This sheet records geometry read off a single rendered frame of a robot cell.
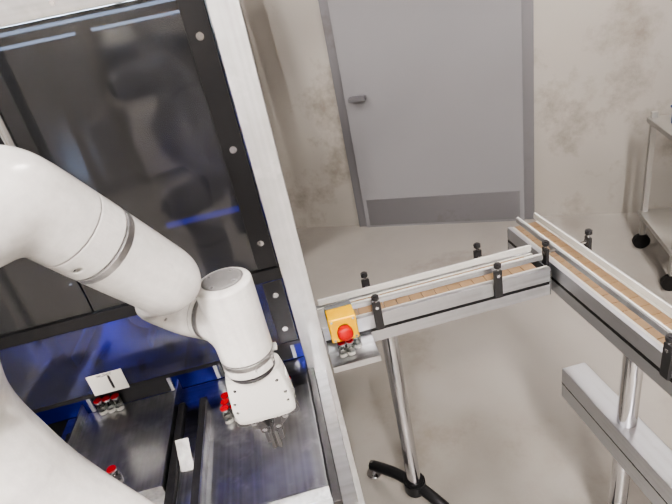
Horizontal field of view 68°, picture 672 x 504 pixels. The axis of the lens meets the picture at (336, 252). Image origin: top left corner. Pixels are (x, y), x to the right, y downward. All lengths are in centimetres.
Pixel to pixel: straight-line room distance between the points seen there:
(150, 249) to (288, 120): 348
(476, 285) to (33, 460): 120
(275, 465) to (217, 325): 52
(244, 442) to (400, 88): 287
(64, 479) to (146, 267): 22
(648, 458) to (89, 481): 135
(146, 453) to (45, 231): 90
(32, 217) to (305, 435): 86
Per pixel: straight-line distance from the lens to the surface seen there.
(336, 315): 128
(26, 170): 51
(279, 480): 115
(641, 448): 163
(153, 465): 131
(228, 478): 120
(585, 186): 393
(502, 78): 361
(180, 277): 62
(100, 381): 138
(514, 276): 153
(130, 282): 58
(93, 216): 54
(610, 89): 375
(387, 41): 364
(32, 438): 54
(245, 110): 106
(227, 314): 72
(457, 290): 148
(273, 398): 84
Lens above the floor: 175
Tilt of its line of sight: 27 degrees down
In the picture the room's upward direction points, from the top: 12 degrees counter-clockwise
